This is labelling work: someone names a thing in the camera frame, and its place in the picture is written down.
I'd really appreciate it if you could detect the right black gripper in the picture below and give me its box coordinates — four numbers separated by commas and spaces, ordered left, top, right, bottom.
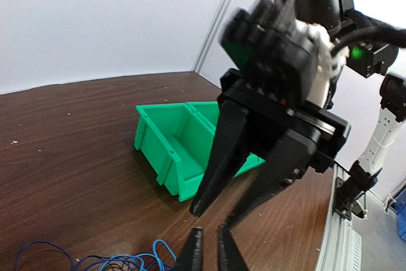
190, 69, 351, 228

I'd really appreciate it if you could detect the right black camera cable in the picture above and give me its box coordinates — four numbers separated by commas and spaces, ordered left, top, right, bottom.
329, 10, 406, 59

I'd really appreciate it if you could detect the green plastic bin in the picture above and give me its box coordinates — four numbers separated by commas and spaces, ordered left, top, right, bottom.
134, 103, 215, 202
185, 101, 267, 180

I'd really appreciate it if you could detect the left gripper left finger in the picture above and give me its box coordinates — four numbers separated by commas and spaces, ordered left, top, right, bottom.
172, 227, 203, 271

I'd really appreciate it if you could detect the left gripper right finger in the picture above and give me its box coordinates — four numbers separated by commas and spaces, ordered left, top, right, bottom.
217, 225, 249, 271

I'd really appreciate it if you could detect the right aluminium frame post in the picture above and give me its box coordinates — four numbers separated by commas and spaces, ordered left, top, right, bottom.
192, 0, 232, 74

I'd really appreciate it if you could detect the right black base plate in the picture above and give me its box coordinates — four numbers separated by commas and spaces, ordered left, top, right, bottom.
333, 177, 367, 221

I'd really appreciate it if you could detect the light blue cable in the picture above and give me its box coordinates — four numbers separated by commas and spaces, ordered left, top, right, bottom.
74, 239, 177, 271

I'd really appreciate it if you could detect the aluminium front rail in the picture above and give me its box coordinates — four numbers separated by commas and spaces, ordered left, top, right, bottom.
315, 164, 362, 271

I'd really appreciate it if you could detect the middle green plastic bin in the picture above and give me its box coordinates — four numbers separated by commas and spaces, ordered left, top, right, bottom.
185, 101, 267, 180

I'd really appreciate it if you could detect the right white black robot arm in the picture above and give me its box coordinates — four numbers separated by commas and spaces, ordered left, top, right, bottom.
190, 0, 405, 228

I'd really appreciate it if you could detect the left green plastic bin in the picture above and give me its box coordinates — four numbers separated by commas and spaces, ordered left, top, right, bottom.
134, 103, 215, 202

